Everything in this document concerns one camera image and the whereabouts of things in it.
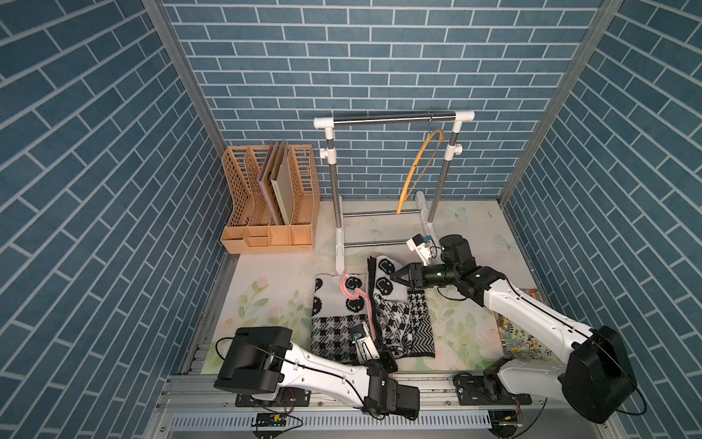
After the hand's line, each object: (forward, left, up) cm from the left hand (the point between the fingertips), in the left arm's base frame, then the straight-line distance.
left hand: (389, 353), depth 75 cm
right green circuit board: (-14, -30, -6) cm, 34 cm away
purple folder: (+46, +39, +23) cm, 64 cm away
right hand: (+16, -2, +12) cm, 20 cm away
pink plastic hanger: (+15, +6, +5) cm, 17 cm away
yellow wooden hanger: (+31, -3, +27) cm, 41 cm away
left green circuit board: (-14, +32, -9) cm, 36 cm away
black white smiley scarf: (+8, -2, +4) cm, 9 cm away
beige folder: (+45, +34, +21) cm, 60 cm away
